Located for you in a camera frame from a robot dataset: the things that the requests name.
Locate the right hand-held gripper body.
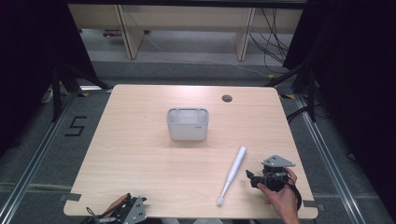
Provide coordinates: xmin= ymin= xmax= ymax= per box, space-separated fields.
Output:
xmin=261 ymin=154 xmax=297 ymax=193

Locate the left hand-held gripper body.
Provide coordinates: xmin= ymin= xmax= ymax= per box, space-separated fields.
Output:
xmin=115 ymin=194 xmax=148 ymax=224

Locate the white electric toothbrush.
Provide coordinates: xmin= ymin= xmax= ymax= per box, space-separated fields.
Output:
xmin=216 ymin=146 xmax=248 ymax=207

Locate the white compartment holder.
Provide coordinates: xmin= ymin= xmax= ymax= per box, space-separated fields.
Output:
xmin=165 ymin=106 xmax=210 ymax=142

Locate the person's left hand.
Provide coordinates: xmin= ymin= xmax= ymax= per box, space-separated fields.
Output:
xmin=105 ymin=192 xmax=133 ymax=217

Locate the person's right hand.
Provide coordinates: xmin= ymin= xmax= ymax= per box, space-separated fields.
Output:
xmin=256 ymin=167 xmax=301 ymax=224

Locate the grey tape strip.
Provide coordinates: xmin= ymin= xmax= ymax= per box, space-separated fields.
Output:
xmin=302 ymin=200 xmax=327 ymax=213
xmin=59 ymin=192 xmax=82 ymax=203

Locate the black metal stand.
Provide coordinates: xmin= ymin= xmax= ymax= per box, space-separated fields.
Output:
xmin=264 ymin=63 xmax=318 ymax=123
xmin=50 ymin=63 xmax=110 ymax=123

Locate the black curtain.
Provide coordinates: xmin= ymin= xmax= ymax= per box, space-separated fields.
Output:
xmin=282 ymin=0 xmax=396 ymax=216
xmin=0 ymin=0 xmax=110 ymax=159

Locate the light wooden desk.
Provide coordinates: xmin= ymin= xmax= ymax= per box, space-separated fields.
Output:
xmin=67 ymin=3 xmax=304 ymax=62

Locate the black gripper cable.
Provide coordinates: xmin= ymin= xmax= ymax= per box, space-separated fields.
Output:
xmin=262 ymin=172 xmax=303 ymax=212
xmin=81 ymin=206 xmax=125 ymax=224

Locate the metal floor rail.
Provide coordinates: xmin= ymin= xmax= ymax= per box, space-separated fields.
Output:
xmin=294 ymin=93 xmax=367 ymax=224
xmin=0 ymin=89 xmax=78 ymax=224

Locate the bundle of black cables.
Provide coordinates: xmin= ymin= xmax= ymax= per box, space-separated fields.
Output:
xmin=248 ymin=7 xmax=294 ymax=75

